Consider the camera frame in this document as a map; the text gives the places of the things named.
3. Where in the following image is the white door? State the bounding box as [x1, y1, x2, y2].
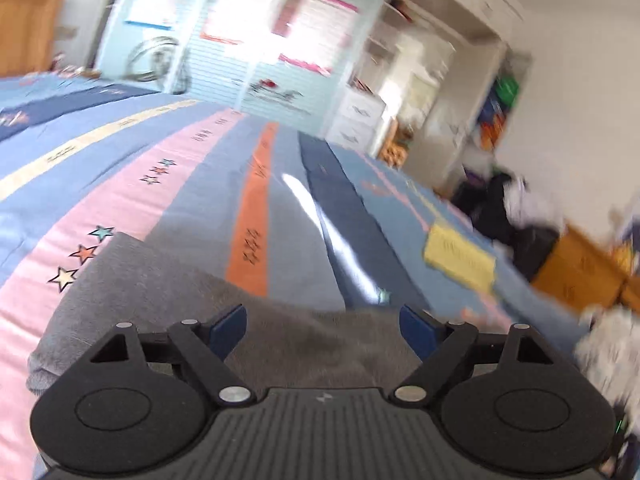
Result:
[404, 42, 506, 196]

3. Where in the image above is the wooden cabinet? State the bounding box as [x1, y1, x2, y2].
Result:
[532, 224, 640, 311]

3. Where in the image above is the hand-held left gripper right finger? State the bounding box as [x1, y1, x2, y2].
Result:
[388, 304, 555, 407]

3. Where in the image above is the white drawer unit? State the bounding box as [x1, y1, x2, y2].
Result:
[324, 87, 386, 154]

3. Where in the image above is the wooden headboard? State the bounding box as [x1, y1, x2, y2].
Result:
[0, 0, 66, 79]

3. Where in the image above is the white wardrobe with sliding doors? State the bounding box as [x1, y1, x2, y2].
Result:
[92, 0, 526, 161]

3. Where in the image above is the striped blue bed sheet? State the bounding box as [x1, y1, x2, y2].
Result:
[0, 69, 596, 480]

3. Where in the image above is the orange-bordered poster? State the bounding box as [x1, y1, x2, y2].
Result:
[199, 0, 286, 46]

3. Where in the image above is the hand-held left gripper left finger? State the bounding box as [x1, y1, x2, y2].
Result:
[88, 304, 257, 408]

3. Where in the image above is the white cloth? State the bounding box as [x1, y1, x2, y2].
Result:
[574, 304, 640, 411]
[502, 174, 556, 231]

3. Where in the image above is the wooden chair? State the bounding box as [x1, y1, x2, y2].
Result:
[379, 119, 411, 169]

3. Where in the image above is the yellow paper sheet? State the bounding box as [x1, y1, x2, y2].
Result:
[422, 223, 497, 294]

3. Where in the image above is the grey knit sweater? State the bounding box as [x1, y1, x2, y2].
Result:
[27, 232, 421, 396]

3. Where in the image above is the pink-bordered poster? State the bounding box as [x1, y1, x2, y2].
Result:
[277, 0, 359, 76]

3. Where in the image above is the green bag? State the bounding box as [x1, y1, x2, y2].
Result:
[492, 74, 521, 111]

